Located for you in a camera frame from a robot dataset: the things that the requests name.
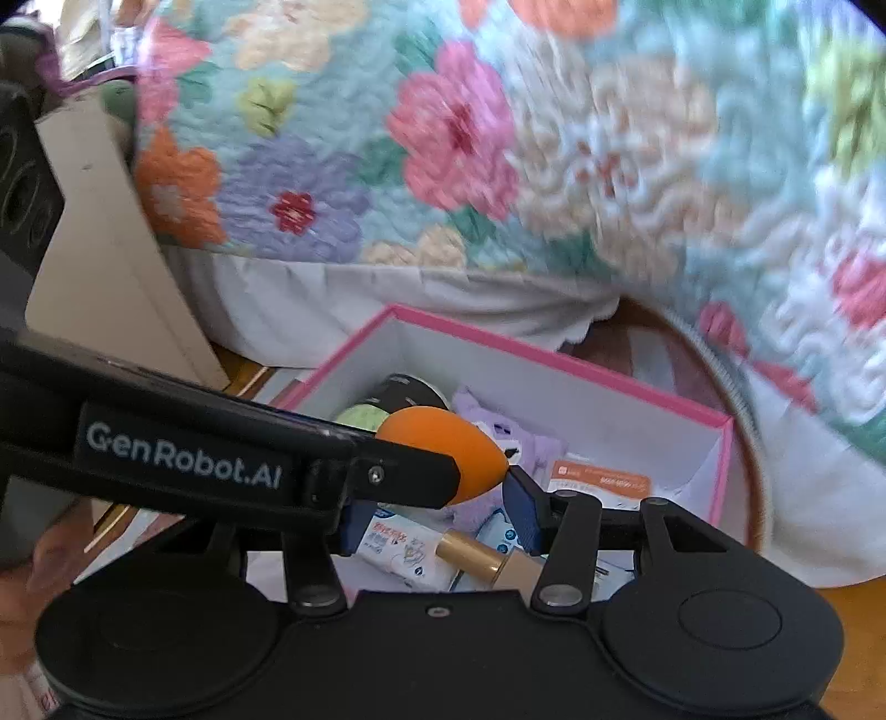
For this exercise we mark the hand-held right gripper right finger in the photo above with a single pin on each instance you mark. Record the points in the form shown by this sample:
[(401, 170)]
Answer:
[(526, 512)]

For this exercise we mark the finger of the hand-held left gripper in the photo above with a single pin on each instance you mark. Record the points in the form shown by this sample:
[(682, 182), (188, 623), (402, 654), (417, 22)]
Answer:
[(401, 478)]

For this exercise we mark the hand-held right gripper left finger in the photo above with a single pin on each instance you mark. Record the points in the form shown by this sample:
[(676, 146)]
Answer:
[(356, 527)]

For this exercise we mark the small white tissue pack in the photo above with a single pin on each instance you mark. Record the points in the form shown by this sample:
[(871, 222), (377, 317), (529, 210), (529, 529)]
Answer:
[(401, 547)]

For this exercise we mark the orange makeup sponge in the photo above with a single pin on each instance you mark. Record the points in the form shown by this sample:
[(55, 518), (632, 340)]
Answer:
[(443, 436)]

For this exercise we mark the beige foundation bottle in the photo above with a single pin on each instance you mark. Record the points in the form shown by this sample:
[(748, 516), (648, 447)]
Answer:
[(484, 557)]

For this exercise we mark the purple plush toy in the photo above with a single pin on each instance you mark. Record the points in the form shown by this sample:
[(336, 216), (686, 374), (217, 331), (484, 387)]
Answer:
[(516, 443)]

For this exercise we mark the green yarn ball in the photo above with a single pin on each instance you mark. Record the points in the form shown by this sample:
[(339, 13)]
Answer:
[(360, 417)]

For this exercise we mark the clear box with orange label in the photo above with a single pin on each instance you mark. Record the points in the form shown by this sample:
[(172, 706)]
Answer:
[(609, 481)]

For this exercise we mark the pink cardboard box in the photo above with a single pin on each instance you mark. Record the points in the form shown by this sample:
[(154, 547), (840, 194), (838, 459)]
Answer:
[(554, 388)]

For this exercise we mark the floral quilt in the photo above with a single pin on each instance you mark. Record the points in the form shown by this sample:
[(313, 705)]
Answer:
[(554, 138)]

